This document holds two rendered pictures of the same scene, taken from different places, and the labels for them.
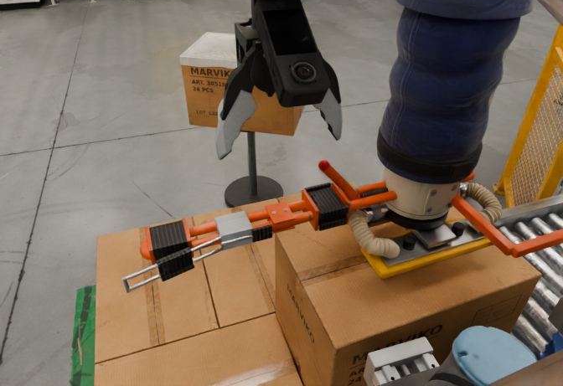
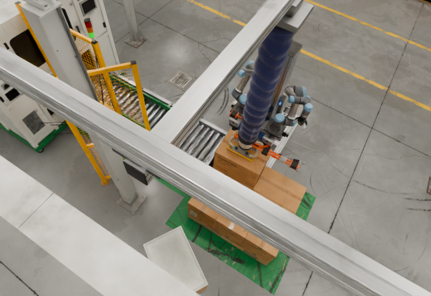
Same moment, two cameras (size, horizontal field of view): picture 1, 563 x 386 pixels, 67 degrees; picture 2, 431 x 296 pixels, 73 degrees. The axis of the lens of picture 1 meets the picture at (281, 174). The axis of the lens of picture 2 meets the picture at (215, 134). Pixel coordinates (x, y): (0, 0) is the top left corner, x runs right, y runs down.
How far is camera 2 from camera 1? 3.37 m
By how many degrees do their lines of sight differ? 80
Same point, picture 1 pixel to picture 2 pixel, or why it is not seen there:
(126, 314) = not seen: hidden behind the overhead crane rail
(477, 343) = (280, 119)
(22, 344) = (299, 285)
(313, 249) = (257, 164)
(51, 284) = not seen: outside the picture
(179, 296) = not seen: hidden behind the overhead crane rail
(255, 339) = (262, 187)
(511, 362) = (279, 115)
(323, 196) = (265, 150)
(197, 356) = (275, 195)
